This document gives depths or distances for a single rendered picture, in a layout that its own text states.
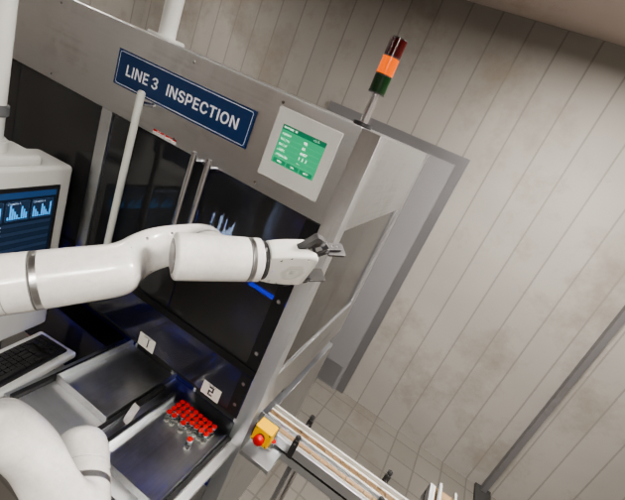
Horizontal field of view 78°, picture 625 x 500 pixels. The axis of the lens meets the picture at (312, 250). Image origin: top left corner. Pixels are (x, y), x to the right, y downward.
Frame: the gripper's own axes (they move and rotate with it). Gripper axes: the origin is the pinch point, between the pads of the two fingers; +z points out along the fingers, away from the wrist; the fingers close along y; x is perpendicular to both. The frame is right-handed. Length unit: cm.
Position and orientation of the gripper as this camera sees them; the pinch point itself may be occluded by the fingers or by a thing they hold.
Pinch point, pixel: (328, 263)
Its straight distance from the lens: 80.9
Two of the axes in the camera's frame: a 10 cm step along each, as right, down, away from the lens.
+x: -2.5, -8.0, 5.4
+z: 8.7, 0.5, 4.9
